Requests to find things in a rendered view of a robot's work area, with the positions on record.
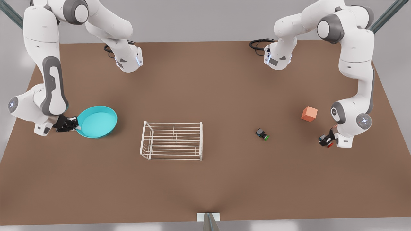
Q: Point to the turquoise plate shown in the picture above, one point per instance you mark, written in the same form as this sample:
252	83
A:
97	122

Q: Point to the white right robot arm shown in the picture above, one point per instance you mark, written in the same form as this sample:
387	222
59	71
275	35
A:
45	48

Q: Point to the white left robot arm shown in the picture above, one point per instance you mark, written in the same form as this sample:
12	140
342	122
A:
353	48

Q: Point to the orange cube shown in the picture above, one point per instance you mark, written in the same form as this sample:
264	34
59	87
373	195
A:
309	114

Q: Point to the green button switch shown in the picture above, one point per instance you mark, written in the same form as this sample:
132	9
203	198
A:
262	134

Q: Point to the silver frame post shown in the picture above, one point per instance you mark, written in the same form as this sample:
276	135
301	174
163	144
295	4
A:
209	222
11	14
385	14

